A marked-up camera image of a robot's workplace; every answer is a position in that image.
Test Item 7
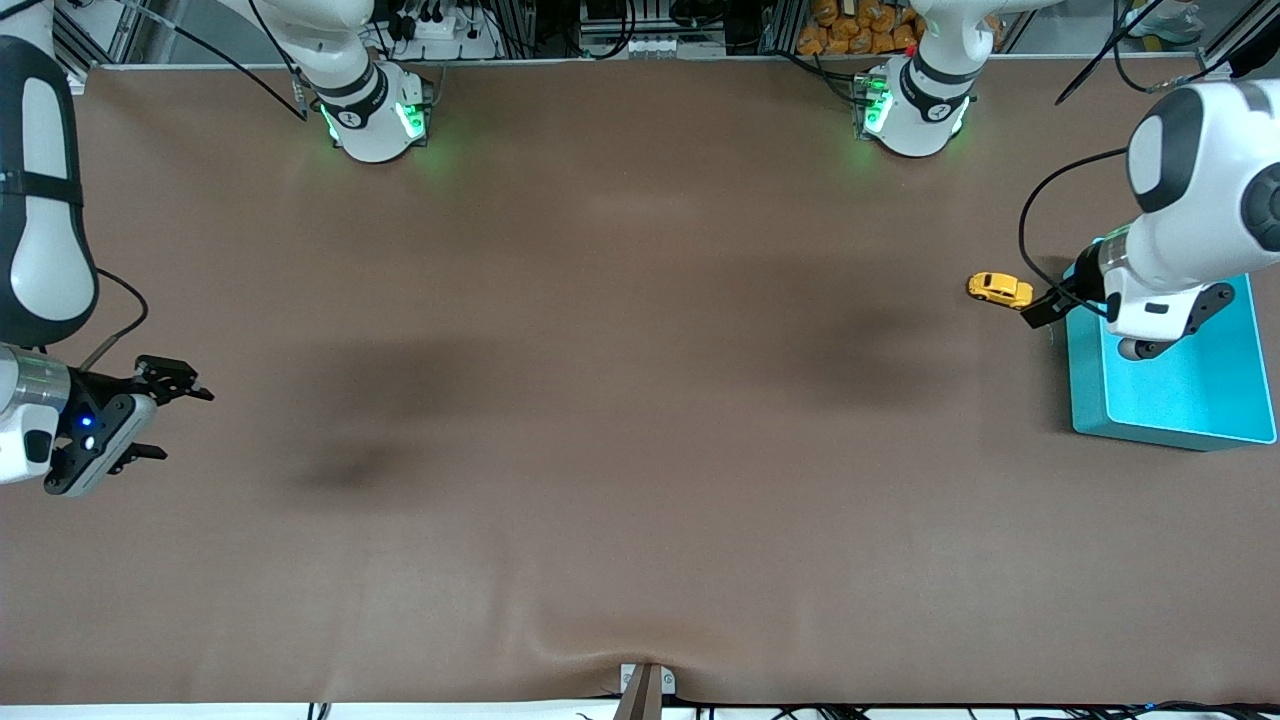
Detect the yellow beetle toy car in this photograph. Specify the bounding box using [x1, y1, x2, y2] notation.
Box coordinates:
[966, 272, 1035, 309]

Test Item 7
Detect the teal plastic bin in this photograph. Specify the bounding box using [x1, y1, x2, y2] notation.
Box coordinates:
[1063, 238, 1278, 451]

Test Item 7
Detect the orange toy pile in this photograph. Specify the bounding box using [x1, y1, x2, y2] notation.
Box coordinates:
[797, 0, 921, 56]

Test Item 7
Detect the brown table mat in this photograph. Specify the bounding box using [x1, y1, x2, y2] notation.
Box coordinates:
[0, 58, 1280, 706]

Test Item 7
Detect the white power strip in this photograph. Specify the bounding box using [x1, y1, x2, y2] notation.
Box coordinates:
[385, 8, 501, 61]

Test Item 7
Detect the white connector strip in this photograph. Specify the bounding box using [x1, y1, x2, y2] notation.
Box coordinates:
[580, 28, 728, 59]

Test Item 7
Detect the metal table edge clamp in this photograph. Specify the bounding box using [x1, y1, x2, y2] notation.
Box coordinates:
[615, 662, 679, 720]

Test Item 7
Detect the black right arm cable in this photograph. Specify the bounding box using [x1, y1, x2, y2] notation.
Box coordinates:
[75, 0, 309, 371]

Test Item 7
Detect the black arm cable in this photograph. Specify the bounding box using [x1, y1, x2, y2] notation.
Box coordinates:
[75, 0, 309, 371]
[1018, 0, 1236, 321]

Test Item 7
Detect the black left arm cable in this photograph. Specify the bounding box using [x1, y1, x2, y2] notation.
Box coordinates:
[1018, 0, 1236, 321]

